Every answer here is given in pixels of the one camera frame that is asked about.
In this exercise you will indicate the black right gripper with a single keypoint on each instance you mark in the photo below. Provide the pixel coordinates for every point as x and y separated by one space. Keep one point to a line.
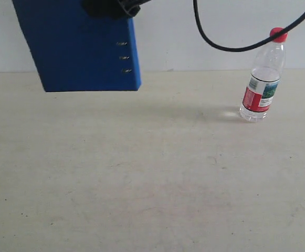
115 9

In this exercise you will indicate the blue ring binder notebook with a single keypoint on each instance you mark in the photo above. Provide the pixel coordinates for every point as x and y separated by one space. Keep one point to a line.
73 51

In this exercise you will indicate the clear water bottle red cap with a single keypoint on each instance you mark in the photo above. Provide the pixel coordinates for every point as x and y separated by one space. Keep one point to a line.
265 77

